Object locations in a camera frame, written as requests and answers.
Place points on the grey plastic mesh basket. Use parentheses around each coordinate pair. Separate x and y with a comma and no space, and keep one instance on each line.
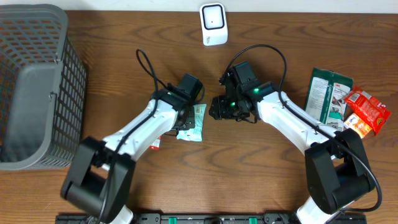
(43,88)

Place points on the green 3M wipes package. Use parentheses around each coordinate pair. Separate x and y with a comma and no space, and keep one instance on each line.
(326,97)

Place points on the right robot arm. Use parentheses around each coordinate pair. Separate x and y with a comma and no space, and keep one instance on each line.
(337,168)

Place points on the orange-red snack bag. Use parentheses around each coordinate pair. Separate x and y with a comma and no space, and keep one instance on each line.
(368,108)

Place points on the orange Kleenex tissue pack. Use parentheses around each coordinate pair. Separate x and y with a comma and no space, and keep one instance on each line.
(357,124)

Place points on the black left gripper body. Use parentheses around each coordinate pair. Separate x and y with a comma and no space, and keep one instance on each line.
(189,122)

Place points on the mint green wipes pack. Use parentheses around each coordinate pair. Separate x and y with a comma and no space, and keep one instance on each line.
(195,134)

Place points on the white barcode scanner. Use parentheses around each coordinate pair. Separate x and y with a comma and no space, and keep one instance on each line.
(213,24)

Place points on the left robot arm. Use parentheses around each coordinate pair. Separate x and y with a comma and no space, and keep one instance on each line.
(100,176)

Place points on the red stick packet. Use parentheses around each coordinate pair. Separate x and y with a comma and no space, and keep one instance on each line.
(156,144)

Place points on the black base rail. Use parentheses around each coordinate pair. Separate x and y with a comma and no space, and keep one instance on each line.
(155,218)

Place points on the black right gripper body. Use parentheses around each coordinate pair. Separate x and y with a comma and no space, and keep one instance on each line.
(229,107)

